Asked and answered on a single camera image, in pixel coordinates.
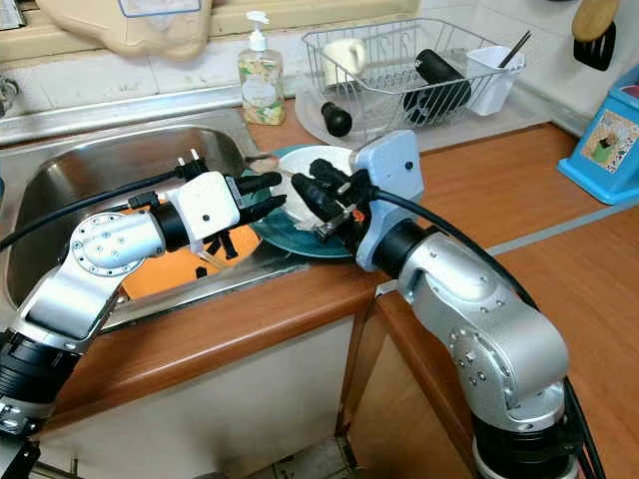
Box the soap pump bottle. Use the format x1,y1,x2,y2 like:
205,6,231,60
238,10,286,126

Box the black brush wooden handle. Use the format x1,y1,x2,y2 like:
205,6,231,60
572,0,620,71

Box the white slatted vent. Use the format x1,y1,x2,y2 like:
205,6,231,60
0,0,23,29

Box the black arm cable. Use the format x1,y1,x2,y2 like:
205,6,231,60
0,160,206,250
369,185,610,479

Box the teal dinner plate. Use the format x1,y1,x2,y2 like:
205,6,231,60
248,145,370,260

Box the metal faucet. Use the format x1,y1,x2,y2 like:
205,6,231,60
0,75,21,113

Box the brown wooden cabinet door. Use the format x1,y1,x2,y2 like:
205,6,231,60
344,319,480,479

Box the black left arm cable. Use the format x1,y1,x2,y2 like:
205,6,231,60
0,160,206,250

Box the white utensil holder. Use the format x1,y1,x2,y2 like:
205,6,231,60
467,45,525,116

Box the black bottle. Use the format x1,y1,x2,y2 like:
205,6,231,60
402,48,472,126

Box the dark utensil handle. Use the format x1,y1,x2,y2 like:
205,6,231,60
499,30,532,69

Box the wire dish rack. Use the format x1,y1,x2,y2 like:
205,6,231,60
302,18,525,121

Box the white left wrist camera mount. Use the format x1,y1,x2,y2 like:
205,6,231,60
168,172,243,245

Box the beige plastic board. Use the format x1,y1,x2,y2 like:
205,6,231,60
35,0,211,59

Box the cream mug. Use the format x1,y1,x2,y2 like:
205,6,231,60
321,38,368,86

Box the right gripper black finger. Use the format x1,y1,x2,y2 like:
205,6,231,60
291,175,345,229
310,157,362,199

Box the small black round cap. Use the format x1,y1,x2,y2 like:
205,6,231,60
321,102,353,139

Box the blue plastic box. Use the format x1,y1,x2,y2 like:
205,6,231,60
557,90,639,206

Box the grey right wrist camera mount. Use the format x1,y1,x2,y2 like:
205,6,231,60
349,130,422,270

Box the white cabinet panel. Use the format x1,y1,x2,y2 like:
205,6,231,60
50,319,360,479

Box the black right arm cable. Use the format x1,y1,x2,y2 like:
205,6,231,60
369,185,610,479

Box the grey drain tray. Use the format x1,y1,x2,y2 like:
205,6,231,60
295,85,560,146

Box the white bowl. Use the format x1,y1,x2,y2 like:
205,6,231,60
275,147,365,233

